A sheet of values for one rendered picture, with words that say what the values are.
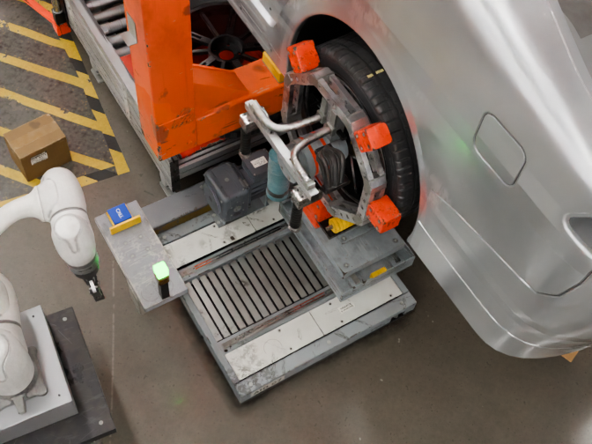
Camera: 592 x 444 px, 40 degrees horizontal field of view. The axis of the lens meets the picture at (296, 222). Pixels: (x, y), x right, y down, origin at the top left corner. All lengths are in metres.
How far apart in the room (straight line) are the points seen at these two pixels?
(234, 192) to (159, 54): 0.74
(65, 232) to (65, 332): 0.93
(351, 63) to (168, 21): 0.58
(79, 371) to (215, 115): 1.05
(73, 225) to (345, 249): 1.40
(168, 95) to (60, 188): 0.70
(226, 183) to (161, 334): 0.67
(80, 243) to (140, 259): 0.80
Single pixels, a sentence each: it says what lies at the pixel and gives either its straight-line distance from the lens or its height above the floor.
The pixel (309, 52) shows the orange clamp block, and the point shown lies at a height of 1.11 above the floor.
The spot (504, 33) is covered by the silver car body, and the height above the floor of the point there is 1.70.
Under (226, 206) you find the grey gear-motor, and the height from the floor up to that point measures 0.36.
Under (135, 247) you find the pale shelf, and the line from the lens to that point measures 3.04.
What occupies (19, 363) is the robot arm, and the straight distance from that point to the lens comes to 2.72.
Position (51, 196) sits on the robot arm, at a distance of 2.33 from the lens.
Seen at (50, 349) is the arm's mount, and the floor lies 0.43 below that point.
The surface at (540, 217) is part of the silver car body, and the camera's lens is 2.11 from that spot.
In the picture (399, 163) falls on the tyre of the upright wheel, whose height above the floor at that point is 1.04.
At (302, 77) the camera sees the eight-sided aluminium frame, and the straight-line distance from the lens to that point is 2.73.
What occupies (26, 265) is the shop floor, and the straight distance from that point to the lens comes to 3.60.
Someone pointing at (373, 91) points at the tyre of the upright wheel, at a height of 1.17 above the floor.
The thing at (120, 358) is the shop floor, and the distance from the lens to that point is 3.35.
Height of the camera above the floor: 3.09
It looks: 58 degrees down
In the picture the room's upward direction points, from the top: 8 degrees clockwise
